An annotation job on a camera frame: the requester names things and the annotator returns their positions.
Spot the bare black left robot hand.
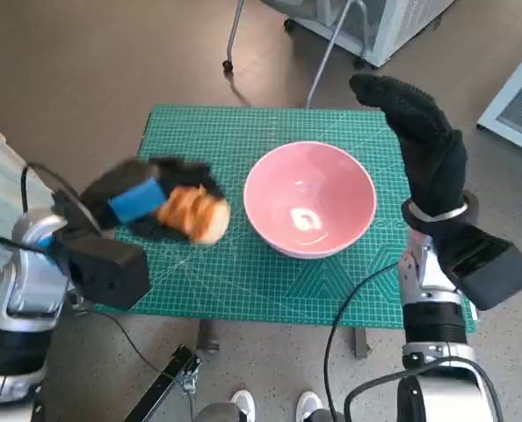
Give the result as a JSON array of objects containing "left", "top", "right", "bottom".
[{"left": 84, "top": 156, "right": 227, "bottom": 242}]

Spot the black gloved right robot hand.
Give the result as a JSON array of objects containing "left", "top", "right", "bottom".
[{"left": 349, "top": 72, "right": 469, "bottom": 218}]

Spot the long braided toy bread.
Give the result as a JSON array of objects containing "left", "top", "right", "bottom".
[{"left": 155, "top": 184, "right": 232, "bottom": 245}]

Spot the pink bowl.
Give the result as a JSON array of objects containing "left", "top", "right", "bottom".
[{"left": 243, "top": 140, "right": 379, "bottom": 259}]

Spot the white vented appliance on casters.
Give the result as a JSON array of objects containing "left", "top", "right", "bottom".
[{"left": 284, "top": 0, "right": 455, "bottom": 68}]

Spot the green cutting mat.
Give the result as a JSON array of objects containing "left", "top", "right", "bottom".
[{"left": 106, "top": 104, "right": 477, "bottom": 331}]

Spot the black metal clamp bar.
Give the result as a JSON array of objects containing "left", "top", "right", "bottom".
[{"left": 124, "top": 345, "right": 202, "bottom": 422}]

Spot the grey leg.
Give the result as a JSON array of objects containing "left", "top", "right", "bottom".
[{"left": 193, "top": 402, "right": 244, "bottom": 422}]

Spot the white shoe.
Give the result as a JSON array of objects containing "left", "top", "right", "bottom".
[
  {"left": 296, "top": 389, "right": 324, "bottom": 422},
  {"left": 230, "top": 389, "right": 257, "bottom": 422}
]

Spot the dark leg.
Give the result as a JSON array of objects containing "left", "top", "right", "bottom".
[{"left": 308, "top": 408, "right": 345, "bottom": 422}]

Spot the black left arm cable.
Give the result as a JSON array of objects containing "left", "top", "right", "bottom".
[
  {"left": 0, "top": 231, "right": 56, "bottom": 257},
  {"left": 21, "top": 163, "right": 106, "bottom": 238}
]

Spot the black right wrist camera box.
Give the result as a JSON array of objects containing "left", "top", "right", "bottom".
[{"left": 436, "top": 223, "right": 522, "bottom": 311}]

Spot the thin black floor cable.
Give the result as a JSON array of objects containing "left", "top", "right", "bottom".
[{"left": 84, "top": 307, "right": 177, "bottom": 382}]

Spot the metal chair frame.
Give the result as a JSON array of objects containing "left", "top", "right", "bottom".
[{"left": 222, "top": 0, "right": 367, "bottom": 109}]

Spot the grey table leg bracket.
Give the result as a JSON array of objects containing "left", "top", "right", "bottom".
[
  {"left": 197, "top": 319, "right": 221, "bottom": 355},
  {"left": 353, "top": 327, "right": 370, "bottom": 360}
]

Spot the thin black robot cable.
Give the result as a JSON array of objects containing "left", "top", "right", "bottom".
[{"left": 323, "top": 262, "right": 401, "bottom": 422}]

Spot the thick black shoulder cable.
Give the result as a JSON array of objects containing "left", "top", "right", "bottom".
[{"left": 343, "top": 354, "right": 506, "bottom": 422}]

